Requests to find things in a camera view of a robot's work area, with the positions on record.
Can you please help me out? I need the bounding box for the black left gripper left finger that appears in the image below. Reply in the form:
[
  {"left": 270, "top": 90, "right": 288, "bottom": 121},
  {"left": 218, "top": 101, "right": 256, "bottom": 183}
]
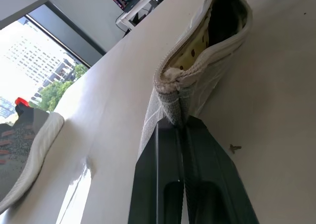
[{"left": 127, "top": 117, "right": 184, "bottom": 224}]

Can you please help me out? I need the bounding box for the white mesh zipper pouch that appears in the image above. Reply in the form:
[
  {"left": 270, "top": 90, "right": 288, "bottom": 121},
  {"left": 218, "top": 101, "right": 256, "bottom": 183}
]
[{"left": 138, "top": 0, "right": 254, "bottom": 163}]

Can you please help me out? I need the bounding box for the grey knit sneaker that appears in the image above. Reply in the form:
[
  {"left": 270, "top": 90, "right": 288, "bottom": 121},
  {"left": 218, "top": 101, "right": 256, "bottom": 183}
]
[{"left": 0, "top": 97, "right": 65, "bottom": 210}]

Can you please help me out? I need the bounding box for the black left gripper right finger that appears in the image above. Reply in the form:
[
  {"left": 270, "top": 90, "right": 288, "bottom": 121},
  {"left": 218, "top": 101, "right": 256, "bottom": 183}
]
[{"left": 182, "top": 115, "right": 260, "bottom": 224}]

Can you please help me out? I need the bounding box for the white desk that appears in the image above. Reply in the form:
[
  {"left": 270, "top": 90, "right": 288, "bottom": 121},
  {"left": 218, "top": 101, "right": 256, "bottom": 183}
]
[{"left": 116, "top": 0, "right": 177, "bottom": 32}]

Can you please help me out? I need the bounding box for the dark window frame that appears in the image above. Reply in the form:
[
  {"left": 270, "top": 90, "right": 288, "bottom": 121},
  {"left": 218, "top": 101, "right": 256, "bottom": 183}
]
[{"left": 24, "top": 3, "right": 107, "bottom": 68}]

